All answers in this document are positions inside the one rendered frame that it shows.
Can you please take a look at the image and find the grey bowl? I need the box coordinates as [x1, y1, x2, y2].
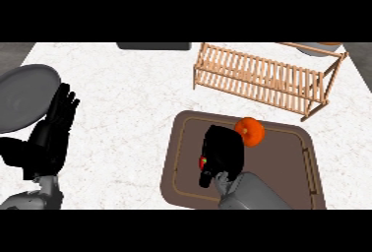
[292, 42, 343, 59]

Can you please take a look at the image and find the grey round plate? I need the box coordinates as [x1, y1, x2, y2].
[0, 63, 62, 135]

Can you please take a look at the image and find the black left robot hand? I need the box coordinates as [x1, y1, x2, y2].
[0, 82, 81, 181]

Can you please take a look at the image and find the dark grey flat appliance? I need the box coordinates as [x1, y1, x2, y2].
[116, 42, 193, 51]

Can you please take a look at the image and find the wooden tiered shelf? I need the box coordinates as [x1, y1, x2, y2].
[191, 42, 349, 123]

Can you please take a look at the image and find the brown tray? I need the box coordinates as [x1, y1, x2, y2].
[159, 109, 327, 211]

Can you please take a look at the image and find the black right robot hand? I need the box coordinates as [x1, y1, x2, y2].
[197, 124, 246, 189]

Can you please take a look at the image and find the orange pumpkin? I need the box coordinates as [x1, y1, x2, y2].
[233, 116, 267, 148]

